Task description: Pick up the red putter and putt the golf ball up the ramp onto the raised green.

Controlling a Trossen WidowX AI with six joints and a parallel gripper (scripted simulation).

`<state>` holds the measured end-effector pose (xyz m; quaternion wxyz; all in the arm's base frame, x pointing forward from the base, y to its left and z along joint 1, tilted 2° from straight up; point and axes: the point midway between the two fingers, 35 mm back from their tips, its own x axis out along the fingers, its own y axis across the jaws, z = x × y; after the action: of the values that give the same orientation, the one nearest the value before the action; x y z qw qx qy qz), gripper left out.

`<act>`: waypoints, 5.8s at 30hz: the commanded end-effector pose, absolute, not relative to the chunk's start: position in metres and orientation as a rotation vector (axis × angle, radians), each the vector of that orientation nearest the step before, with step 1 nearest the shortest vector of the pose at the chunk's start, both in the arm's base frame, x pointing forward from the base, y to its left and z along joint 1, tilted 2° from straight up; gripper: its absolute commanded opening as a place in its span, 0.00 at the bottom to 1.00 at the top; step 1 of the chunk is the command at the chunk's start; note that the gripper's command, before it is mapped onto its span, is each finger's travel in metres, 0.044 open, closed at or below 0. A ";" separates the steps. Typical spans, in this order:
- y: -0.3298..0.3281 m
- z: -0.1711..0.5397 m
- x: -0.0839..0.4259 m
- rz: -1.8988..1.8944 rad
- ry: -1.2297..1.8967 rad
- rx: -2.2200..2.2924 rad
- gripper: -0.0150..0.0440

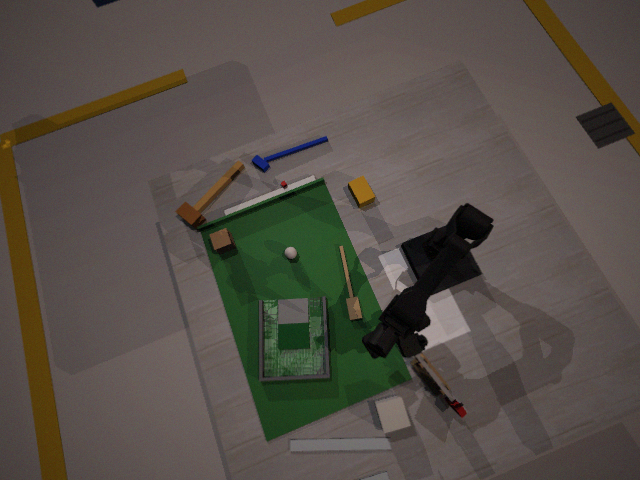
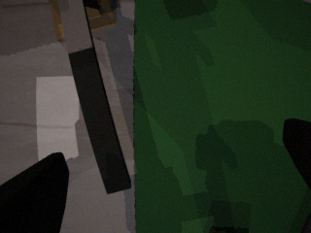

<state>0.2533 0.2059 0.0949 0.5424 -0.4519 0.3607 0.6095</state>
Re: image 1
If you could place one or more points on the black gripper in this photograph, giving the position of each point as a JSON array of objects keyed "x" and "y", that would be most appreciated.
[{"x": 423, "y": 325}]

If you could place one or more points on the white golf ball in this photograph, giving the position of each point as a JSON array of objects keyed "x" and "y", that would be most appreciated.
[{"x": 290, "y": 252}]

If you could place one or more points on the green rectangular mat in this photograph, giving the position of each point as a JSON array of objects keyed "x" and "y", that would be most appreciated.
[{"x": 257, "y": 269}]

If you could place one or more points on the brown wooden mallet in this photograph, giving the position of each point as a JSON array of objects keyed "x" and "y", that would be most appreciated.
[{"x": 193, "y": 214}]

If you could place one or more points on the blue golf putter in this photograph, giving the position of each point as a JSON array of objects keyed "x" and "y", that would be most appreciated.
[{"x": 264, "y": 166}]

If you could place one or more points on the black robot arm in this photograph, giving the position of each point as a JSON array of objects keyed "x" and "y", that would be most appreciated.
[{"x": 407, "y": 309}]

